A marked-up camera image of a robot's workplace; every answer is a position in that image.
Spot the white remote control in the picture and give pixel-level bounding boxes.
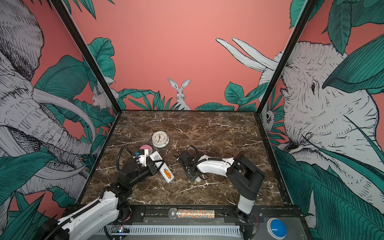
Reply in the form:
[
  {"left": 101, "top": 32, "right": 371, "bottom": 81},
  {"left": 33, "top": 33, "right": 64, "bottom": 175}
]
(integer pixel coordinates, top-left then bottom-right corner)
[{"left": 150, "top": 151, "right": 175, "bottom": 183}]

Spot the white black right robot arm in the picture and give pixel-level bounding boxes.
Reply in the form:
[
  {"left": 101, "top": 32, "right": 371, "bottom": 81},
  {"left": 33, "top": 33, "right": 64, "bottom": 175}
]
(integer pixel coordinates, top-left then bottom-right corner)
[{"left": 177, "top": 150, "right": 265, "bottom": 215}]

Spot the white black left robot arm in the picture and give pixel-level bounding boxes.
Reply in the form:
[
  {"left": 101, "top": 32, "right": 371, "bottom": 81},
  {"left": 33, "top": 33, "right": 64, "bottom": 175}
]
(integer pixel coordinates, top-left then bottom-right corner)
[{"left": 34, "top": 160, "right": 165, "bottom": 240}]

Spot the pink white round container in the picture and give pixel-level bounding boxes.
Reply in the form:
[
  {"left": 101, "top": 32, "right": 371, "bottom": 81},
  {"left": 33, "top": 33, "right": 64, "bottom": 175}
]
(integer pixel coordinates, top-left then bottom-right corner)
[{"left": 140, "top": 145, "right": 153, "bottom": 154}]

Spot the white round alarm clock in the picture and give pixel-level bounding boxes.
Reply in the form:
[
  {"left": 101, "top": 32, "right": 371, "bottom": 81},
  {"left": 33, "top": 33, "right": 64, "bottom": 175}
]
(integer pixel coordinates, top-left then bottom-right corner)
[{"left": 152, "top": 131, "right": 169, "bottom": 148}]

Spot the small green circuit board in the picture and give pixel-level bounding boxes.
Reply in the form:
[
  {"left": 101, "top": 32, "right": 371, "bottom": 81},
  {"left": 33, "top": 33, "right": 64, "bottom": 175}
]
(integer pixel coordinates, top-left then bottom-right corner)
[{"left": 111, "top": 225, "right": 131, "bottom": 236}]

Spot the glitter tube with ball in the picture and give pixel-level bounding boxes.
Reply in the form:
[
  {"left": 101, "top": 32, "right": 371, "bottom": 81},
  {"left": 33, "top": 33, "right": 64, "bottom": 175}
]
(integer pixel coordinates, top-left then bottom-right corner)
[{"left": 168, "top": 208, "right": 215, "bottom": 220}]

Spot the blue push button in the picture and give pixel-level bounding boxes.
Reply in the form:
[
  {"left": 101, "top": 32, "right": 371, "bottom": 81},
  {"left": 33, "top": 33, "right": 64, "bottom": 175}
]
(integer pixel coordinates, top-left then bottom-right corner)
[{"left": 267, "top": 218, "right": 287, "bottom": 240}]

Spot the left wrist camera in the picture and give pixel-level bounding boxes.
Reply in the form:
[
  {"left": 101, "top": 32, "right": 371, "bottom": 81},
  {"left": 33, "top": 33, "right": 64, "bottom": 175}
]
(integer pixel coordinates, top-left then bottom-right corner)
[{"left": 134, "top": 149, "right": 149, "bottom": 167}]

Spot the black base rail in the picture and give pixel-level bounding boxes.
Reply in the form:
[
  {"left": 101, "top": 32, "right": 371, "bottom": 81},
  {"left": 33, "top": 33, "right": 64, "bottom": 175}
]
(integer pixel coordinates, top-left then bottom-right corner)
[{"left": 124, "top": 205, "right": 304, "bottom": 224}]

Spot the white slotted cable duct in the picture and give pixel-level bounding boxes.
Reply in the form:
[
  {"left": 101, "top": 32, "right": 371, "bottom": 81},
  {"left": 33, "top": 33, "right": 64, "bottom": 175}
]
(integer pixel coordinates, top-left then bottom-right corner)
[{"left": 106, "top": 225, "right": 242, "bottom": 238}]

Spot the black left frame post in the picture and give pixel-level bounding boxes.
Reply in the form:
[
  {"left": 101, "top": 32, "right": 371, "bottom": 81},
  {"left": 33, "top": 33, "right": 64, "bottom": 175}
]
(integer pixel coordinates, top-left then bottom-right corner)
[{"left": 51, "top": 0, "right": 122, "bottom": 116}]

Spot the black frame post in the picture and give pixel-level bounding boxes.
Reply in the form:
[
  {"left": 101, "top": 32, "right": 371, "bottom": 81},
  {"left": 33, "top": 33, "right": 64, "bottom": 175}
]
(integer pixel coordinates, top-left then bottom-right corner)
[
  {"left": 51, "top": 0, "right": 122, "bottom": 116},
  {"left": 256, "top": 0, "right": 318, "bottom": 117}
]

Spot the black right frame post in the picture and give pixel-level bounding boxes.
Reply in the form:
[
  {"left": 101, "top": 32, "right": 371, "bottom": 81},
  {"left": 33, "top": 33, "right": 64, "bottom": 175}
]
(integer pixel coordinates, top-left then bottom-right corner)
[{"left": 256, "top": 0, "right": 318, "bottom": 117}]

